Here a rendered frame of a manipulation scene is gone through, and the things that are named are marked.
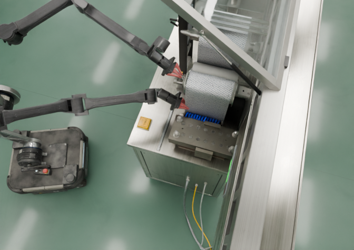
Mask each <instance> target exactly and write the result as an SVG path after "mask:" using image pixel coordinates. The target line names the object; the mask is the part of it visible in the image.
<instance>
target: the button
mask: <svg viewBox="0 0 354 250"><path fill-rule="evenodd" d="M150 122H151V119H150V118H147V117H143V116H141V117H140V119H139V122H138V124H137V127H140V128H143V129H148V128H149V125H150Z"/></svg>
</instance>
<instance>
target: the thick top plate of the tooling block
mask: <svg viewBox="0 0 354 250"><path fill-rule="evenodd" d="M178 116H179V115H177V114H176V116H175V119H174V122H173V125H172V128H171V131H170V134H169V138H168V140H169V142H170V143H173V144H177V145H181V146H184V147H188V148H191V149H195V148H196V147H198V148H202V149H206V150H208V151H212V152H213V155H216V156H220V157H224V158H227V159H231V158H232V153H230V152H229V147H231V146H234V147H235V145H236V142H237V138H234V137H233V136H232V133H233V132H234V131H236V130H234V129H230V128H226V127H222V126H221V127H220V129H216V128H212V127H208V126H204V122H203V121H199V120H197V119H192V118H189V117H185V116H184V117H183V121H182V122H181V123H178V122H177V121H176V119H177V117H178ZM175 131H178V132H179V133H180V136H179V137H178V138H175V137H174V136H173V134H174V132H175Z"/></svg>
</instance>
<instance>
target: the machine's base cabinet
mask: <svg viewBox="0 0 354 250"><path fill-rule="evenodd" d="M133 150H134V152H135V154H136V156H137V158H138V160H139V162H140V164H141V166H142V168H143V171H144V173H145V175H146V177H149V178H152V179H155V180H158V181H162V182H165V183H168V184H172V185H175V186H178V187H181V188H185V184H186V179H189V180H190V181H189V182H188V187H187V189H189V190H191V191H195V184H198V186H197V187H196V192H198V193H201V194H202V193H203V189H204V182H207V185H206V187H205V191H204V195H208V196H211V197H215V198H218V196H219V195H220V193H221V192H222V190H223V188H224V187H225V183H226V180H227V175H226V174H222V173H219V172H216V171H212V170H209V169H206V168H202V167H199V166H195V165H192V164H188V163H185V162H181V161H177V160H175V159H171V158H168V157H164V156H161V155H157V154H153V153H150V152H147V151H143V150H140V149H137V148H134V147H133Z"/></svg>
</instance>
